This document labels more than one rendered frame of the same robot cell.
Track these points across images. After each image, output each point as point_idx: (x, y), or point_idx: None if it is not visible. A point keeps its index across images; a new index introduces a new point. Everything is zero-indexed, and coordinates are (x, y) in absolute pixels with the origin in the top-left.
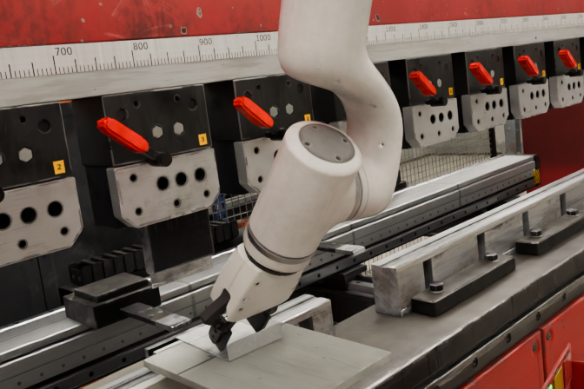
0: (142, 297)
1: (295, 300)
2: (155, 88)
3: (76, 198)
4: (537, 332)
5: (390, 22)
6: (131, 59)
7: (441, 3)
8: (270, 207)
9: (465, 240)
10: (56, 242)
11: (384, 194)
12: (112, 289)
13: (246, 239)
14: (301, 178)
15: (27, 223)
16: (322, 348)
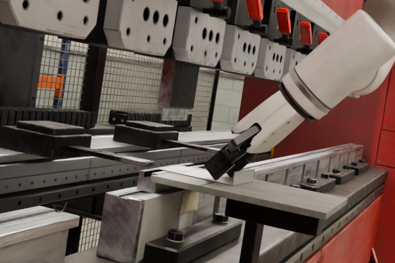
0: (81, 142)
1: None
2: None
3: (174, 19)
4: (320, 251)
5: None
6: None
7: None
8: (332, 63)
9: (283, 169)
10: (160, 48)
11: (382, 80)
12: (63, 127)
13: (291, 86)
14: (372, 44)
15: (154, 23)
16: (294, 190)
